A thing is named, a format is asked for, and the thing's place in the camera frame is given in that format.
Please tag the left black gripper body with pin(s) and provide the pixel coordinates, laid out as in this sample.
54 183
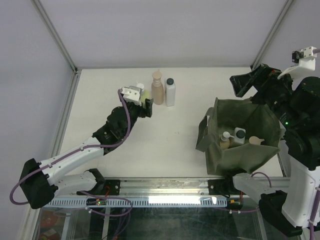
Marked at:
135 111

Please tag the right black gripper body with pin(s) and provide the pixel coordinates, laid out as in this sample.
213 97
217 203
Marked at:
273 91

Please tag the white bottle dark cap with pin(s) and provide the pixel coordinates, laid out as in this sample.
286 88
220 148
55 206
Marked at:
170 92
239 137

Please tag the olive green canvas bag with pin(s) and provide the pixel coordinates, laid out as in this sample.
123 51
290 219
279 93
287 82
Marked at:
226 115

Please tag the yellow-green lotion bottle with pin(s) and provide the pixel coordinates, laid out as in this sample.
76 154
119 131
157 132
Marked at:
144 94

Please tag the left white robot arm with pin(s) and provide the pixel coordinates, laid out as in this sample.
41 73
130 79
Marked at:
42 181

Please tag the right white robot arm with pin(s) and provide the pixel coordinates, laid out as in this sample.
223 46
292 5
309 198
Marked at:
298 109

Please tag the small tan pump bottle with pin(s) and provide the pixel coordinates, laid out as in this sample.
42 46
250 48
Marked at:
224 140

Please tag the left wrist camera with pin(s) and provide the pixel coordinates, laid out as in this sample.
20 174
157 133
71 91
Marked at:
132 94

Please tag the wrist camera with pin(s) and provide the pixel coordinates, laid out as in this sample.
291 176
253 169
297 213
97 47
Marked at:
304 61
132 94

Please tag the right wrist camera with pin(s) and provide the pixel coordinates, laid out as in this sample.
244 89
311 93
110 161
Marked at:
304 61

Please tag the right aluminium frame post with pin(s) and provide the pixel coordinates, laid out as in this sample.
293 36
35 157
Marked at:
272 33

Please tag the aluminium frame post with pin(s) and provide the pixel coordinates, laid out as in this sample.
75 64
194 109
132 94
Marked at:
272 33
37 4

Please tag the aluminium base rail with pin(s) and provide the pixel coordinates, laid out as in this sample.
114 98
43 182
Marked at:
135 187

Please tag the white slotted cable duct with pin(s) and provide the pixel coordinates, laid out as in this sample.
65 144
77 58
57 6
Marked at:
159 201

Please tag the left aluminium frame post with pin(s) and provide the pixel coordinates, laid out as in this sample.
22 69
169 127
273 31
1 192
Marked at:
37 4

